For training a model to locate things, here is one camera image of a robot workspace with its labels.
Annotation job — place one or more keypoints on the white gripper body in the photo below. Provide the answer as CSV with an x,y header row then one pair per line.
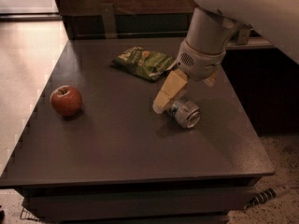
x,y
199,63

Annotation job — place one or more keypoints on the wooden back panel with rail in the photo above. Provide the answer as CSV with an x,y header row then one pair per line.
x,y
134,18

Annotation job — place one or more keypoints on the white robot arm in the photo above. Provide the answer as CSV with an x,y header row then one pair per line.
x,y
213,24

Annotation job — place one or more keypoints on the red apple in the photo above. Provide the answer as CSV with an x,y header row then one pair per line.
x,y
66,101

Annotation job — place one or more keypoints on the right metal bracket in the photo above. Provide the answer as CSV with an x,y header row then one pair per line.
x,y
243,35

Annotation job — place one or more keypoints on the striped object on floor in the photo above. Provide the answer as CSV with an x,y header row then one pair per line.
x,y
267,195

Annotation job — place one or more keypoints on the dark table drawer cabinet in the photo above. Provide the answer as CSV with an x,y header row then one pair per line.
x,y
184,203

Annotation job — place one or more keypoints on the green chip bag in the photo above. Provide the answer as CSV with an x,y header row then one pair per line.
x,y
146,64

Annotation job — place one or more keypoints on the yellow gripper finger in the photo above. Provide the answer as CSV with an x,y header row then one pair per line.
x,y
174,87
211,81

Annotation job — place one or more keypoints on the metal bracket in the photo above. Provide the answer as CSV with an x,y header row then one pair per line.
x,y
243,35
108,18

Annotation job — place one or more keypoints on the silver 7up soda can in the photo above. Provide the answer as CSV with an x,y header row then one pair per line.
x,y
185,112

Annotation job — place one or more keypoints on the left metal bracket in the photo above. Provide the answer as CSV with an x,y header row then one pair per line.
x,y
108,18

